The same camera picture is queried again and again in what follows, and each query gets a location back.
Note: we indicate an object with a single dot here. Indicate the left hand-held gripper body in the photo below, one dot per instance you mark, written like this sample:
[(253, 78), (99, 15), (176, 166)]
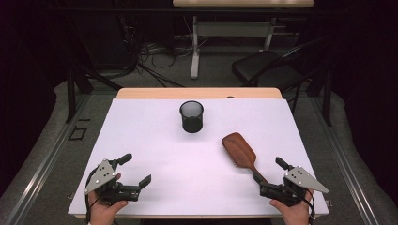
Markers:
[(104, 175)]

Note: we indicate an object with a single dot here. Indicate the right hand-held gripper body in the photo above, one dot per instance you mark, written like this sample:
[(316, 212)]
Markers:
[(300, 179)]

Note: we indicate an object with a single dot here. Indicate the brown wooden hairbrush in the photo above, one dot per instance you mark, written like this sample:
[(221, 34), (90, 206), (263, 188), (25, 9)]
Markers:
[(239, 150)]

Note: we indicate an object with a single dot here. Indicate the black mesh pen cup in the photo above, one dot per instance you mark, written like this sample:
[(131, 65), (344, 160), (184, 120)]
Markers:
[(191, 123)]

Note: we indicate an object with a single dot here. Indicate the person's right hand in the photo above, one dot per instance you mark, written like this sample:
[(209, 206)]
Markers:
[(294, 215)]

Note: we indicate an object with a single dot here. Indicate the person's left hand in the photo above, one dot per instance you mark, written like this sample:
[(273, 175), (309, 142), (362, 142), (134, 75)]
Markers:
[(103, 214)]

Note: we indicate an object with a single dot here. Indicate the white table mat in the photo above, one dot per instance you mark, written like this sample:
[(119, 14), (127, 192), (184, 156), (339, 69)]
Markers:
[(187, 175)]

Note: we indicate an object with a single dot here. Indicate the black metal stand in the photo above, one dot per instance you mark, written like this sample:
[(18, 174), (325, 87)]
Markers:
[(70, 93), (327, 100)]

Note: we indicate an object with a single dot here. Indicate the black folding chair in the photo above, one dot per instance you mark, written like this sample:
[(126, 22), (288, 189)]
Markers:
[(266, 67)]

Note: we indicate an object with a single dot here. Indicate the white metal-legged desk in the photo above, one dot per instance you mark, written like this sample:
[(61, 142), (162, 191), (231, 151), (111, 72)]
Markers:
[(231, 28)]

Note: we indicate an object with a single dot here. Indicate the aluminium floor rail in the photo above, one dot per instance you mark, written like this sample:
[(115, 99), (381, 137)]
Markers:
[(345, 165), (50, 156)]

